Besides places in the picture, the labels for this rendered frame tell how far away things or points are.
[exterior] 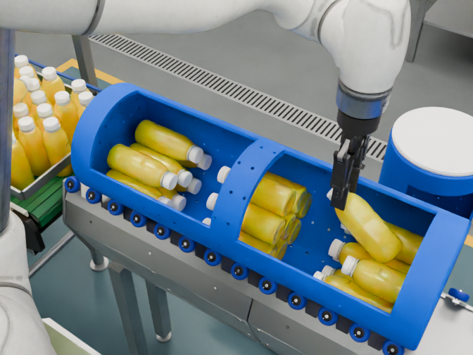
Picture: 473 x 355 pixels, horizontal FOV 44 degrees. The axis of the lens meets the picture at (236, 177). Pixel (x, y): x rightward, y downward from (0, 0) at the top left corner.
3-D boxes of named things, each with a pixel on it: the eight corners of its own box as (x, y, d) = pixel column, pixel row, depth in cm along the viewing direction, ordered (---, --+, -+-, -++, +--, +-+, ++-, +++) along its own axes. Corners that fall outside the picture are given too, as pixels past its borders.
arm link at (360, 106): (402, 73, 98) (395, 102, 102) (352, 57, 101) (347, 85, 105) (381, 101, 92) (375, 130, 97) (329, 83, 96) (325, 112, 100)
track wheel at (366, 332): (373, 337, 122) (375, 334, 124) (360, 318, 123) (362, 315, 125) (356, 347, 124) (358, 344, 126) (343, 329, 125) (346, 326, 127)
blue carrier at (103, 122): (405, 376, 119) (436, 302, 99) (83, 207, 152) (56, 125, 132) (450, 275, 136) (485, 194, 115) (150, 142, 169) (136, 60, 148)
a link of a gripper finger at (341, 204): (350, 184, 111) (348, 186, 110) (345, 208, 116) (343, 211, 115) (336, 177, 112) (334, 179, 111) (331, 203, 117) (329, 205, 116)
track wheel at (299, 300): (309, 304, 128) (312, 302, 130) (298, 287, 129) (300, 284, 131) (293, 314, 129) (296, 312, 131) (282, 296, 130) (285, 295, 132)
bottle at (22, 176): (17, 195, 161) (1, 151, 150) (7, 182, 165) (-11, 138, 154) (39, 184, 165) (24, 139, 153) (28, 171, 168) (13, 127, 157)
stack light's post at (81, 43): (124, 245, 264) (77, 27, 186) (117, 241, 265) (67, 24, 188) (129, 239, 266) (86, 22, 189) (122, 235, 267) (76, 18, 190)
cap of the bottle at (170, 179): (162, 190, 139) (169, 193, 138) (161, 178, 136) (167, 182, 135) (172, 180, 141) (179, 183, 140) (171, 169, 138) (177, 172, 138)
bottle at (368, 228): (403, 237, 121) (352, 179, 119) (405, 252, 115) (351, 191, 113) (377, 255, 124) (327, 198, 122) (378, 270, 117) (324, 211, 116)
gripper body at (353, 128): (371, 126, 97) (362, 167, 103) (390, 100, 102) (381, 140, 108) (330, 111, 100) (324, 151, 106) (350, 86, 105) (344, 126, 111)
